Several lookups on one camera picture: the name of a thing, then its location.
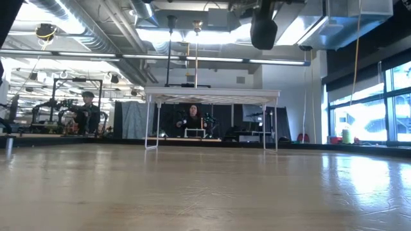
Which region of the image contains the large window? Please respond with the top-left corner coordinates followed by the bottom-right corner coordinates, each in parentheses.
top-left (327, 60), bottom-right (411, 144)

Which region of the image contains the white wire rack shelf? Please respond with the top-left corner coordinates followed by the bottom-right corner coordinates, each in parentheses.
top-left (143, 86), bottom-right (281, 151)

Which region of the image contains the black candlestick holder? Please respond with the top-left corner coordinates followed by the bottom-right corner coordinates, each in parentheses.
top-left (164, 15), bottom-right (180, 88)

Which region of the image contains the person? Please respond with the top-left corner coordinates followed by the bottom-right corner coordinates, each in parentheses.
top-left (175, 104), bottom-right (208, 131)
top-left (72, 91), bottom-right (101, 135)

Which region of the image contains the long ceiling light fixture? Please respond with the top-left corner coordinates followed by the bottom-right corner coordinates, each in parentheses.
top-left (0, 49), bottom-right (311, 67)

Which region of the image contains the black gantry frame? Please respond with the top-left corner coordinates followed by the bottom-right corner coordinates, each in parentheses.
top-left (51, 78), bottom-right (104, 129)

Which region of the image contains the small white wire rack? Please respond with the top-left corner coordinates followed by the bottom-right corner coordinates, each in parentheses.
top-left (184, 128), bottom-right (207, 139)

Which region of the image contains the silver post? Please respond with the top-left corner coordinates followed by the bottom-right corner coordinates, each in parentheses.
top-left (4, 136), bottom-right (15, 158)

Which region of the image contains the grey curtain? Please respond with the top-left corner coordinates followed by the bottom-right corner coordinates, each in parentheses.
top-left (121, 101), bottom-right (155, 139)

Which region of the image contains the gold candlestick holder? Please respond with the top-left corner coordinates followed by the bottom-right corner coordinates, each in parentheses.
top-left (191, 20), bottom-right (204, 89)

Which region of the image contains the black aluminium table frame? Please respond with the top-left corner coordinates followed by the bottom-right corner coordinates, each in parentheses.
top-left (0, 136), bottom-right (411, 158)

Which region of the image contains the yellow hanging cable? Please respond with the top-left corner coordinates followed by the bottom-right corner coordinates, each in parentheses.
top-left (351, 0), bottom-right (363, 97)

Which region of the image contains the ceiling cable reel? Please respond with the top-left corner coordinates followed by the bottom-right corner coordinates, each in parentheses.
top-left (35, 22), bottom-right (58, 42)

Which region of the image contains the green bottle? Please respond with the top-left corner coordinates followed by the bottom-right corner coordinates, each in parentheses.
top-left (341, 128), bottom-right (353, 144)

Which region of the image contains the black crossbar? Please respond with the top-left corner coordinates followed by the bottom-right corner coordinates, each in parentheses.
top-left (164, 83), bottom-right (212, 89)

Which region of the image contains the wooden background table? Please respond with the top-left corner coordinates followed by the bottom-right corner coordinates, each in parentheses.
top-left (144, 137), bottom-right (222, 142)

